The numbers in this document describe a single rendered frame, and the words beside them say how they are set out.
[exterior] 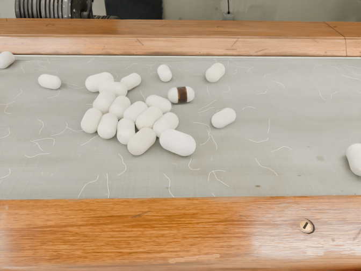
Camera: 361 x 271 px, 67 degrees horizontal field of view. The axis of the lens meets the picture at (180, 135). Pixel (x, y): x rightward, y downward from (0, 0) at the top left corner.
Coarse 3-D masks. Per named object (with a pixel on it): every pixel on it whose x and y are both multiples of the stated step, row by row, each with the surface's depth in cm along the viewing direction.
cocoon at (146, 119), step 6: (150, 108) 29; (156, 108) 30; (144, 114) 29; (150, 114) 29; (156, 114) 29; (162, 114) 30; (138, 120) 28; (144, 120) 28; (150, 120) 28; (156, 120) 29; (138, 126) 28; (144, 126) 28; (150, 126) 28
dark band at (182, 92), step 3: (177, 87) 33; (180, 87) 33; (183, 87) 33; (177, 90) 33; (180, 90) 33; (183, 90) 33; (186, 90) 33; (180, 93) 33; (183, 93) 33; (186, 93) 33; (180, 96) 33; (183, 96) 33; (186, 96) 33; (180, 99) 33; (183, 99) 33; (186, 99) 33; (180, 102) 33; (183, 102) 34
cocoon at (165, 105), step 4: (148, 96) 32; (152, 96) 32; (156, 96) 32; (148, 100) 32; (152, 100) 31; (156, 100) 31; (160, 100) 31; (164, 100) 31; (168, 100) 32; (148, 104) 32; (152, 104) 31; (156, 104) 31; (160, 104) 31; (164, 104) 31; (168, 104) 31; (160, 108) 31; (164, 108) 31; (168, 108) 31; (164, 112) 31
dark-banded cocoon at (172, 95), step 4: (172, 88) 33; (176, 88) 33; (188, 88) 33; (168, 92) 33; (172, 92) 33; (176, 92) 33; (188, 92) 33; (192, 92) 33; (168, 96) 33; (172, 96) 33; (176, 96) 33; (188, 96) 33; (192, 96) 33; (172, 100) 33; (176, 100) 33; (188, 100) 33
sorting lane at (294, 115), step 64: (64, 64) 42; (128, 64) 42; (192, 64) 43; (256, 64) 43; (320, 64) 44; (0, 128) 30; (64, 128) 30; (192, 128) 30; (256, 128) 30; (320, 128) 31; (0, 192) 23; (64, 192) 23; (128, 192) 23; (192, 192) 23; (256, 192) 23; (320, 192) 24
